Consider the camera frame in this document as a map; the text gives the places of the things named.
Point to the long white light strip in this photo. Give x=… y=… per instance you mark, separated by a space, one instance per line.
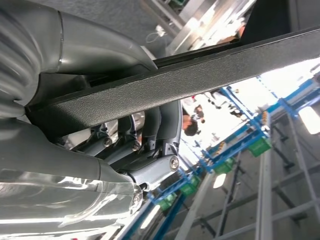
x=149 y=217
x=309 y=120
x=219 y=181

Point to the blue ceiling beam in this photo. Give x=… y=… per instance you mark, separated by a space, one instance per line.
x=167 y=220

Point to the grey double ceiling rail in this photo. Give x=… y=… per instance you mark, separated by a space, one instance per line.
x=263 y=198

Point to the grey overhead rail beam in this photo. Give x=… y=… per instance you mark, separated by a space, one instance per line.
x=192 y=208

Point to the blue metal shelf rack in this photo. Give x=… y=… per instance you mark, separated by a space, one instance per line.
x=170 y=189
x=257 y=130

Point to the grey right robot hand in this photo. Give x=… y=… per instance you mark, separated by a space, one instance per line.
x=50 y=155

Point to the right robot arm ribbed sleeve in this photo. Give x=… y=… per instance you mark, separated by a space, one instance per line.
x=20 y=49

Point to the person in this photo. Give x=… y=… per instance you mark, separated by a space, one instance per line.
x=191 y=127

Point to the green plastic crate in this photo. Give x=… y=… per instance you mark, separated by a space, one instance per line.
x=260 y=147
x=224 y=166
x=189 y=187
x=167 y=202

